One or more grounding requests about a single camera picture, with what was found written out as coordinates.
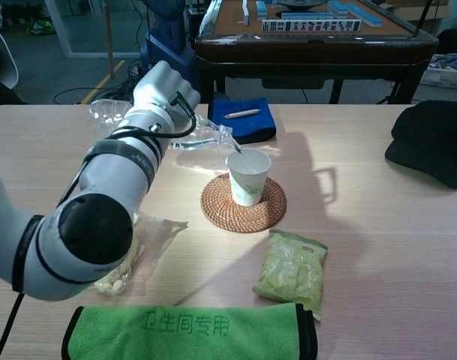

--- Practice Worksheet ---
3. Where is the black tripod stand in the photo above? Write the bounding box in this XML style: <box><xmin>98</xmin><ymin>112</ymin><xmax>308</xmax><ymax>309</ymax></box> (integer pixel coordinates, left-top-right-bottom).
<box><xmin>410</xmin><ymin>0</ymin><xmax>431</xmax><ymax>38</ymax></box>

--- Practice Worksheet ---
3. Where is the transparent plastic water bottle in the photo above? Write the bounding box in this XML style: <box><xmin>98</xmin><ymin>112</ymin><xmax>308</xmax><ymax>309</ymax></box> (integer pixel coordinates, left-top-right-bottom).
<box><xmin>89</xmin><ymin>99</ymin><xmax>233</xmax><ymax>152</ymax></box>

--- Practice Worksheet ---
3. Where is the green snack packet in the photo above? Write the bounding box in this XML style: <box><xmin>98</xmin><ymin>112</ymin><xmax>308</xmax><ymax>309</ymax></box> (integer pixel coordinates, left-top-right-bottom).
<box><xmin>252</xmin><ymin>228</ymin><xmax>332</xmax><ymax>323</ymax></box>

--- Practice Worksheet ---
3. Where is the green towel black trim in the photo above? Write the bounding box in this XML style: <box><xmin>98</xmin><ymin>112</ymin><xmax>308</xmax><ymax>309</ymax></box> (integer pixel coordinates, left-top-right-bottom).
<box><xmin>61</xmin><ymin>302</ymin><xmax>319</xmax><ymax>360</ymax></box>

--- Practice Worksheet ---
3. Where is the beige pencil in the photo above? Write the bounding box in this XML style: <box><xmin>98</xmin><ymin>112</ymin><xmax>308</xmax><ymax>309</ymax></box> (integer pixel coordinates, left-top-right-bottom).
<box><xmin>223</xmin><ymin>107</ymin><xmax>261</xmax><ymax>120</ymax></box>

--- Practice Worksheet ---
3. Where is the black cap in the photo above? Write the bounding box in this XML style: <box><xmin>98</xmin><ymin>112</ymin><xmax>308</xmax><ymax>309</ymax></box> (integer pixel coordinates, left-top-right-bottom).
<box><xmin>384</xmin><ymin>99</ymin><xmax>457</xmax><ymax>190</ymax></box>

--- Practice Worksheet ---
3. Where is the black floor cable tangle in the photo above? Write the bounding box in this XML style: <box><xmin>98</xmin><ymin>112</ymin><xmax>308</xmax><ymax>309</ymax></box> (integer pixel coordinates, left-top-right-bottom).
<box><xmin>53</xmin><ymin>59</ymin><xmax>154</xmax><ymax>105</ymax></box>

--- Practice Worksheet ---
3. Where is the round woven rattan coaster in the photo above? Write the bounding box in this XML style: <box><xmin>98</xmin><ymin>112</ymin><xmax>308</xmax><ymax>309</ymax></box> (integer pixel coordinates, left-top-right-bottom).
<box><xmin>200</xmin><ymin>174</ymin><xmax>288</xmax><ymax>234</ymax></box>

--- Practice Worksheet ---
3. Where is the white plastic chair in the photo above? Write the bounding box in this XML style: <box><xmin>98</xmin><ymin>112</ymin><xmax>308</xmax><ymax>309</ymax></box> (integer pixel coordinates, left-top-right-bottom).
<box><xmin>0</xmin><ymin>29</ymin><xmax>20</xmax><ymax>90</ymax></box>

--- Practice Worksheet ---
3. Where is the blue machine base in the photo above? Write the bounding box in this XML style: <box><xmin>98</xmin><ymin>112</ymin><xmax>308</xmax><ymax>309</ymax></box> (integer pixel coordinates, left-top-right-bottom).
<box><xmin>140</xmin><ymin>0</ymin><xmax>199</xmax><ymax>104</ymax></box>

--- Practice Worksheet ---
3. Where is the white paper cup green print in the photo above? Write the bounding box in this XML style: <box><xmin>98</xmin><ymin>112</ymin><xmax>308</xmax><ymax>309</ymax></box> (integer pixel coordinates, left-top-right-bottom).
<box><xmin>225</xmin><ymin>148</ymin><xmax>272</xmax><ymax>207</ymax></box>

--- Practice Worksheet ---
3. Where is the dark wooden mahjong table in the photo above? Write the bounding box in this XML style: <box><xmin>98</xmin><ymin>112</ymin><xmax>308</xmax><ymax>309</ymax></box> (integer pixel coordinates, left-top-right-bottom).
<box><xmin>194</xmin><ymin>0</ymin><xmax>439</xmax><ymax>105</ymax></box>

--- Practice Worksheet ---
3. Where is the face-up mahjong tile row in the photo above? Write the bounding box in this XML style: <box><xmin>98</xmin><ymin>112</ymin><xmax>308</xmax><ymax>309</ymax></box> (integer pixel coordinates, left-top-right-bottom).
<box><xmin>261</xmin><ymin>19</ymin><xmax>362</xmax><ymax>33</ymax></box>

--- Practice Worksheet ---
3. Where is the white plastic crate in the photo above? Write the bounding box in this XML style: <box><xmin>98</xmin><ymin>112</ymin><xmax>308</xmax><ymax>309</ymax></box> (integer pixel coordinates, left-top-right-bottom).
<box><xmin>419</xmin><ymin>65</ymin><xmax>457</xmax><ymax>90</ymax></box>

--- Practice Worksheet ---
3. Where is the wooden pole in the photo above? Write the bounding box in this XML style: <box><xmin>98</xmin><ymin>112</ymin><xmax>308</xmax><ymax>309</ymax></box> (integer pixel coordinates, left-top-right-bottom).
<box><xmin>103</xmin><ymin>0</ymin><xmax>115</xmax><ymax>80</ymax></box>

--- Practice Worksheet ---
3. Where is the blue folded cloth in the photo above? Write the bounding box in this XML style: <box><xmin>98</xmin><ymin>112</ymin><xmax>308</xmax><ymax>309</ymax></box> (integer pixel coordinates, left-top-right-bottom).
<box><xmin>207</xmin><ymin>97</ymin><xmax>278</xmax><ymax>144</ymax></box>

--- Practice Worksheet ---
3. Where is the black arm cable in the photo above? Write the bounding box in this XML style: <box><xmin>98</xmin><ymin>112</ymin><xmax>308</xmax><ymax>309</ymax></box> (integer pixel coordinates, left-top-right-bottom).
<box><xmin>0</xmin><ymin>91</ymin><xmax>197</xmax><ymax>360</ymax></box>

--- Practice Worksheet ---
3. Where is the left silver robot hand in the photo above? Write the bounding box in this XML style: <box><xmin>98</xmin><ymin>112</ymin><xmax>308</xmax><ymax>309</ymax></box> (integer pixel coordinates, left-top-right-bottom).
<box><xmin>132</xmin><ymin>60</ymin><xmax>202</xmax><ymax>117</ymax></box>

